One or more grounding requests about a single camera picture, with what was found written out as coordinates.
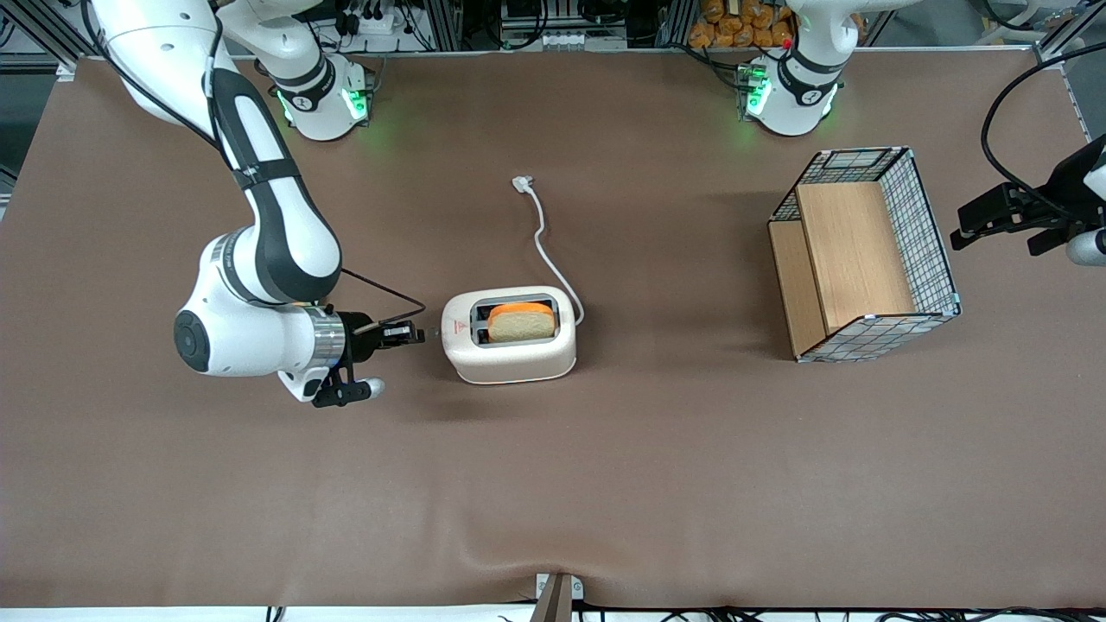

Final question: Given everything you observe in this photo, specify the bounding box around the white power strip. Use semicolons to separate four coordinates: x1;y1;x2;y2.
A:
340;7;400;37

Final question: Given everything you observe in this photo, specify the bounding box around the white two-slot toaster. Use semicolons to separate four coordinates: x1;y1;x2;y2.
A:
441;285;578;385

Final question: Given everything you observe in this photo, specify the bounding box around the bread slice with orange crust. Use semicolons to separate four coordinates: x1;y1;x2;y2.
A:
486;301;556;343

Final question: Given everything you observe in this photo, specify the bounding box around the white toaster power cable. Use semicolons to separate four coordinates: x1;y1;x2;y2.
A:
512;175;586;327

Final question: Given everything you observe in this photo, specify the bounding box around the bag of orange buns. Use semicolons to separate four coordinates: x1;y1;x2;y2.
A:
689;0;796;49

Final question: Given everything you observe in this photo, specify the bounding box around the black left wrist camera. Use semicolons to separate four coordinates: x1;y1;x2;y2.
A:
1027;226;1074;257

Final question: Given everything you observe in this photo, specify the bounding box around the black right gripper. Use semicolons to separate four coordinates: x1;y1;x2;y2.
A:
342;309;426;369

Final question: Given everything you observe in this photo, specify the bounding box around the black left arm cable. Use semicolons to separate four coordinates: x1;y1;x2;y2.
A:
980;41;1106;221

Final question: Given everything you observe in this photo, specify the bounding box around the aluminium frame post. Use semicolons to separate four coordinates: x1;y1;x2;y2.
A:
1033;0;1106;63
0;0;98;72

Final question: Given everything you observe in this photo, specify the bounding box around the brown table mat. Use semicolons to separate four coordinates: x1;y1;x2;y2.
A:
0;48;1106;611

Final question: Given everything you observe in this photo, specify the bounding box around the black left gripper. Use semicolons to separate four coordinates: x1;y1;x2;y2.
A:
950;134;1106;252

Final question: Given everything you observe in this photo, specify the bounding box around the wire basket with wooden panels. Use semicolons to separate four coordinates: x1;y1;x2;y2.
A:
767;146;962;364

